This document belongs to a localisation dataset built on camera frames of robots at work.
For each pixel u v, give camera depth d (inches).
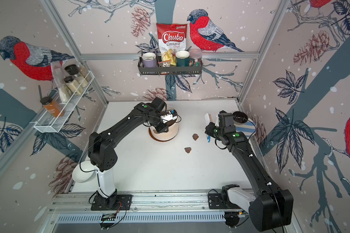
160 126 29.9
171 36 30.6
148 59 31.7
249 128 39.6
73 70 30.6
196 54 33.6
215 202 28.6
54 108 26.5
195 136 38.7
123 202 28.9
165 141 37.3
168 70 34.3
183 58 31.7
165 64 33.5
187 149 36.4
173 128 34.3
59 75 29.7
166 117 29.8
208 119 32.4
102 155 19.2
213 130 27.4
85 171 18.6
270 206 14.6
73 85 30.0
